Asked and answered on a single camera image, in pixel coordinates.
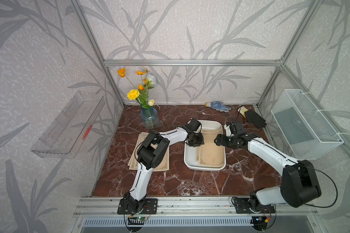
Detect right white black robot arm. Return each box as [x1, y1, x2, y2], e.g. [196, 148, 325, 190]
[214, 121, 322, 213]

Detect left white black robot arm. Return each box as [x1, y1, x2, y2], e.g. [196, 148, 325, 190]
[124, 121, 204, 208]

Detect white storage box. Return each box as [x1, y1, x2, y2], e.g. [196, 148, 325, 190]
[184, 120, 226, 171]

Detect stationery sheets in box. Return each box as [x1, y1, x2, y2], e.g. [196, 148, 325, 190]
[195, 127, 225, 168]

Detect blue dotted work glove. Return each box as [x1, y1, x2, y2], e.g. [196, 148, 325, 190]
[205, 101, 231, 113]

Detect glass vase with flowers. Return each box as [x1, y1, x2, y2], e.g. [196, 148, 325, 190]
[117, 68, 159, 129]

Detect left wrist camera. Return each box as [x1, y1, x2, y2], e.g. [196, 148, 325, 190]
[186, 119, 202, 133]

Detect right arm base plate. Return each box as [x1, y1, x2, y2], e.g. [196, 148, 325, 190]
[231, 197, 276, 215]

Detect white wire mesh basket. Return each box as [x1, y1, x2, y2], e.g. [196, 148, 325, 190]
[271, 89, 344, 160]

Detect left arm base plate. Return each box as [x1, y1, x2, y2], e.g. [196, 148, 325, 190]
[117, 198, 158, 215]

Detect aluminium front rail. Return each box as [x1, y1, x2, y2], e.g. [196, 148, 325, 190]
[73, 196, 319, 217]

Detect clear plastic wall shelf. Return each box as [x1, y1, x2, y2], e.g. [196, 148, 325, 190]
[30, 91, 106, 159]

